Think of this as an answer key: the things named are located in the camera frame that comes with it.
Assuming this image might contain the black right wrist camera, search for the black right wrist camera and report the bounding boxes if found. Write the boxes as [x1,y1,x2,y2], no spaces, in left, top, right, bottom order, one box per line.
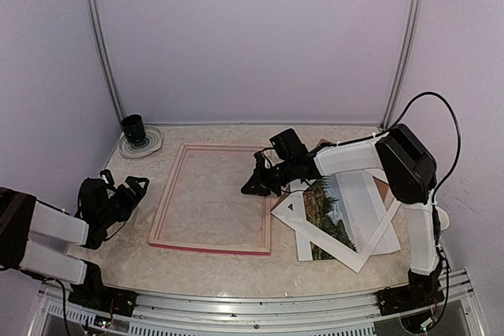
[254,128,308,168]

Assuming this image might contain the dark green speckled cup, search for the dark green speckled cup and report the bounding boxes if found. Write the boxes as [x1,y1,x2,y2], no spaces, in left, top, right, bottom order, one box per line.
[120,114,146,144]

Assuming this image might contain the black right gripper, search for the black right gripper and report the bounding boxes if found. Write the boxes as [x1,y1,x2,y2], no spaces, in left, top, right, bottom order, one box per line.
[241,158,296,197]

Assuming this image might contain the brown cardboard backing board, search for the brown cardboard backing board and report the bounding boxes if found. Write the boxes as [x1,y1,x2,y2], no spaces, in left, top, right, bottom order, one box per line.
[275,136,390,214]

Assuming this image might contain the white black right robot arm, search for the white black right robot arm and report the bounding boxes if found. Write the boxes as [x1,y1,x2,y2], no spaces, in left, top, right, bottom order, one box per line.
[241,124,448,316]

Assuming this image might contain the pink wooden picture frame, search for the pink wooden picture frame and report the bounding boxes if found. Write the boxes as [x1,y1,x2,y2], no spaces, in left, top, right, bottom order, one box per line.
[147,142,272,257]

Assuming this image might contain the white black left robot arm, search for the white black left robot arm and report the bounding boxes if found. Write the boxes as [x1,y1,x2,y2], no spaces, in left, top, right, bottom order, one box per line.
[1,170,150,317]

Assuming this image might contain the white mat board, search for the white mat board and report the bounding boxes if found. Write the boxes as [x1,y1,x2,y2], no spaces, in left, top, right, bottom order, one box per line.
[272,190,401,273]

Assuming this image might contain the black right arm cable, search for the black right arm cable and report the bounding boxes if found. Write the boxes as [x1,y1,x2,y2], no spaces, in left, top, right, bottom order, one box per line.
[387,91,461,313]

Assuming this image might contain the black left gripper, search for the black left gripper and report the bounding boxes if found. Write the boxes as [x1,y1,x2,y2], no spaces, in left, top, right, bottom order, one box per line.
[98,176,148,227]

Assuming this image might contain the left aluminium corner post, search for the left aluminium corner post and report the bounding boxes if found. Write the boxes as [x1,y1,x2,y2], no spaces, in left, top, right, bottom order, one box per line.
[85,0,125,124]

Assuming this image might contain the landscape photo print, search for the landscape photo print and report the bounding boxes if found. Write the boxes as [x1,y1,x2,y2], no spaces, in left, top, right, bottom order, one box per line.
[302,171,391,255]

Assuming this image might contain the grey spiral ceramic plate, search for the grey spiral ceramic plate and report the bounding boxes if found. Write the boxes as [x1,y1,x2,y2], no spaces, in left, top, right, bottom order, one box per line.
[118,126,163,159]

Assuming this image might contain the aluminium corner post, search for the aluminium corner post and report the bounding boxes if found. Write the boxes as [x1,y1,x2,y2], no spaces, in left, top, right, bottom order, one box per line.
[85,0,125,124]
[380,0,422,129]

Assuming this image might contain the aluminium front rail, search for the aluminium front rail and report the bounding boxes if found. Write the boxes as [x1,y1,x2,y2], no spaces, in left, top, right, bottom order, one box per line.
[25,270,488,335]

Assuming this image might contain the right aluminium corner post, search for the right aluminium corner post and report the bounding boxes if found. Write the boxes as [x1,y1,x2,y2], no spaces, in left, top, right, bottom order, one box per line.
[380,0,422,129]

